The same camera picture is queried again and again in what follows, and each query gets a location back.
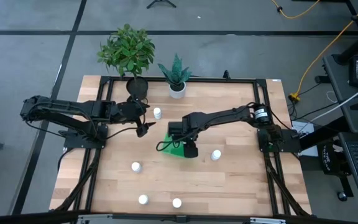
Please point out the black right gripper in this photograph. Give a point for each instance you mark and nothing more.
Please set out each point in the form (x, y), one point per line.
(176, 129)

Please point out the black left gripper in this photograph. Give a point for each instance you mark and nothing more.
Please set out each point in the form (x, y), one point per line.
(129, 112)

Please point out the white pill bottle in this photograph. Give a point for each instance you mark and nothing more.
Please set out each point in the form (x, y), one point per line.
(157, 112)
(143, 199)
(136, 167)
(176, 203)

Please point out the green plastic basket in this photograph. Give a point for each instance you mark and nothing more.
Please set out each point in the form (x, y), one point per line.
(172, 150)

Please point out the white egg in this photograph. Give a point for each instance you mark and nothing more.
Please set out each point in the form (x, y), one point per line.
(216, 154)

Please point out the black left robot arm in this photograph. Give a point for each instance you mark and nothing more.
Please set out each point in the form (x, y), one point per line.
(73, 107)

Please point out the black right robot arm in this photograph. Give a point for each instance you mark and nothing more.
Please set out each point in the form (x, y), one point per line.
(222, 115)

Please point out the snake plant white pot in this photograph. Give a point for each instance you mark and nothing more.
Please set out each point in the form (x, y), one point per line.
(176, 74)

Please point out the leafy green plant black pot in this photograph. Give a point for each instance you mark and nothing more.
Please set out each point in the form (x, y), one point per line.
(129, 51)

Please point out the white paper sheet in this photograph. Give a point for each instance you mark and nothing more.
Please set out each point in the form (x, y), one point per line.
(300, 126)

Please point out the black tripod legs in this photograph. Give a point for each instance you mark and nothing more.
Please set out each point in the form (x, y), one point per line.
(161, 2)

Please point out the black bag white lettering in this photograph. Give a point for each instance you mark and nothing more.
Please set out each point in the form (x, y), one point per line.
(331, 161)

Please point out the black caster wheel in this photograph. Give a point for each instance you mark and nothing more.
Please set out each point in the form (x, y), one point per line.
(342, 196)

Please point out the dark grey desk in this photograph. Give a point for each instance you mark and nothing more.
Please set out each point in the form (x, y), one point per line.
(340, 84)

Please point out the black aluminium table frame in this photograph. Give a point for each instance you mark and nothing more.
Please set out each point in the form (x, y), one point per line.
(204, 80)

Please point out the black clamp on frame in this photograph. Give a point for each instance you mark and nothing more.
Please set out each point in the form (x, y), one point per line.
(227, 74)

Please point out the black frame bar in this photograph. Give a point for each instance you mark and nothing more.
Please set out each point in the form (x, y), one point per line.
(26, 217)

